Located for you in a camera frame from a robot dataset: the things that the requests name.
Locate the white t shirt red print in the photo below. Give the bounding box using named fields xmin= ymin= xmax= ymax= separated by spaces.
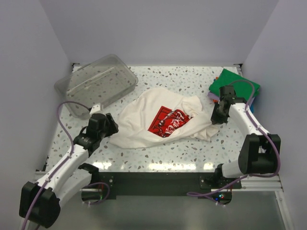
xmin=109 ymin=88 xmax=218 ymax=149

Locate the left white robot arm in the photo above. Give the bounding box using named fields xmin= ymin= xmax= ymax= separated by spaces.
xmin=19 ymin=113 xmax=118 ymax=229

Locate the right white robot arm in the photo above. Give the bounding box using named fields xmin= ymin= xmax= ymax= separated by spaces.
xmin=211 ymin=85 xmax=281 ymax=188

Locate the orange folded t shirt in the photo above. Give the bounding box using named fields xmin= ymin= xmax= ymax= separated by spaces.
xmin=213 ymin=77 xmax=219 ymax=103

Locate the green folded t shirt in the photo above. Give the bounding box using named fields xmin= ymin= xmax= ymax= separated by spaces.
xmin=209 ymin=69 xmax=260 ymax=100

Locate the blue folded t shirt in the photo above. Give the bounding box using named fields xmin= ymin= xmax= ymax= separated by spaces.
xmin=249 ymin=102 xmax=254 ymax=113

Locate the clear plastic bin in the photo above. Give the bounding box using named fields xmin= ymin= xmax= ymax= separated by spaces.
xmin=54 ymin=54 xmax=138 ymax=108

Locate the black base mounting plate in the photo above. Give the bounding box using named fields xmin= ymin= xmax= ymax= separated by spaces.
xmin=80 ymin=171 xmax=242 ymax=206

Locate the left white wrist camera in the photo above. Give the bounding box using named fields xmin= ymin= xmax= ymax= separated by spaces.
xmin=90 ymin=103 xmax=103 ymax=115

